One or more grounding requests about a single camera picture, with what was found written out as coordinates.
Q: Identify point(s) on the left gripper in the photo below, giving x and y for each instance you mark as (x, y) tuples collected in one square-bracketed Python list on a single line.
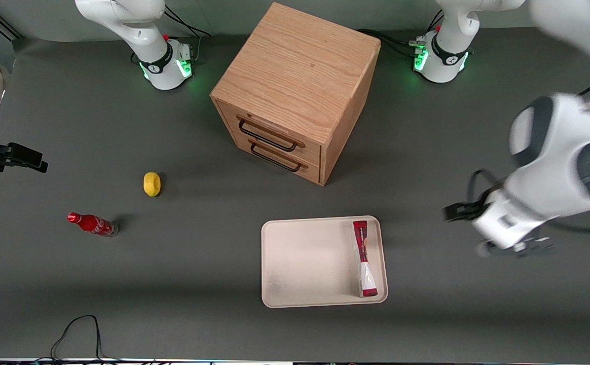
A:
[(460, 211)]

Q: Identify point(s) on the red cookie box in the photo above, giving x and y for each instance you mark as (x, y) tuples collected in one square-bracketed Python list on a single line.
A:
[(363, 253)]

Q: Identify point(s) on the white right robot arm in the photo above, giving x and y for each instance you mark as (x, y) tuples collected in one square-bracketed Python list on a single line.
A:
[(148, 45)]

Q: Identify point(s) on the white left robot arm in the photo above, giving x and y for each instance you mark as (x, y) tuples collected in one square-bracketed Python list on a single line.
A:
[(558, 152)]

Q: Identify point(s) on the beige plastic tray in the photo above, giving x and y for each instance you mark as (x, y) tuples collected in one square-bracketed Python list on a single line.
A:
[(305, 263)]

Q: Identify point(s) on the red cola bottle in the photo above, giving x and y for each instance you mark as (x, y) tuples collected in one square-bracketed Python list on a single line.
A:
[(92, 223)]

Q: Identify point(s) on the yellow lemon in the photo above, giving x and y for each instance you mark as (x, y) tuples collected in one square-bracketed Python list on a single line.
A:
[(151, 183)]

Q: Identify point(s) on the wooden drawer front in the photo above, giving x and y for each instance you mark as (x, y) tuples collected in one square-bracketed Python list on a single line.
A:
[(274, 133), (287, 161)]

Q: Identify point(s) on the oak wooden drawer cabinet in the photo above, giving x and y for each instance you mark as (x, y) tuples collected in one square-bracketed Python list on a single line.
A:
[(295, 71)]

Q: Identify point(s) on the dark metal rail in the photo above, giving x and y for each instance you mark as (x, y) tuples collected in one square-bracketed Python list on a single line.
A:
[(1, 23)]

